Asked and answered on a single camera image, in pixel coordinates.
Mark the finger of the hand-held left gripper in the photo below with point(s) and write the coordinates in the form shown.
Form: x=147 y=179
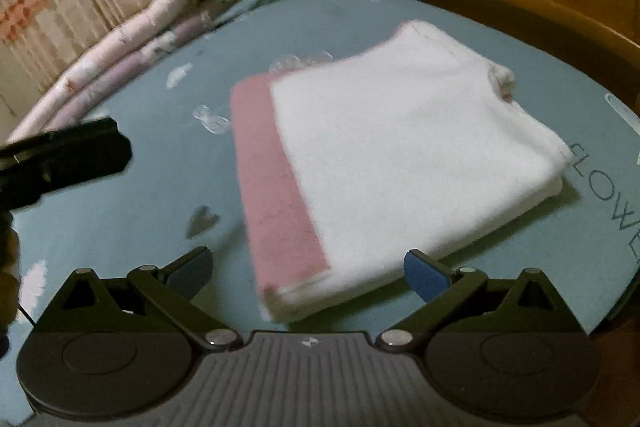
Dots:
x=70 y=157

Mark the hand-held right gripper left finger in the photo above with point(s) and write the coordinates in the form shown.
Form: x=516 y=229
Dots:
x=192 y=274

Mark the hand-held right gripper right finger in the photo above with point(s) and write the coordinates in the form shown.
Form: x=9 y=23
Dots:
x=425 y=277

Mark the pink and white sweater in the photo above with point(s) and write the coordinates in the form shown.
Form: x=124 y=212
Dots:
x=400 y=157

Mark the bed with blue floral sheet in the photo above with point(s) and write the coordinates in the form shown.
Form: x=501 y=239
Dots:
x=165 y=187

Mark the purple floral folded quilt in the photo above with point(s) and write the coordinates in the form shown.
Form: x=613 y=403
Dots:
x=130 y=72

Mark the pink floral folded quilt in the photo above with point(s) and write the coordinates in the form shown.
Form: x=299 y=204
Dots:
x=125 y=37

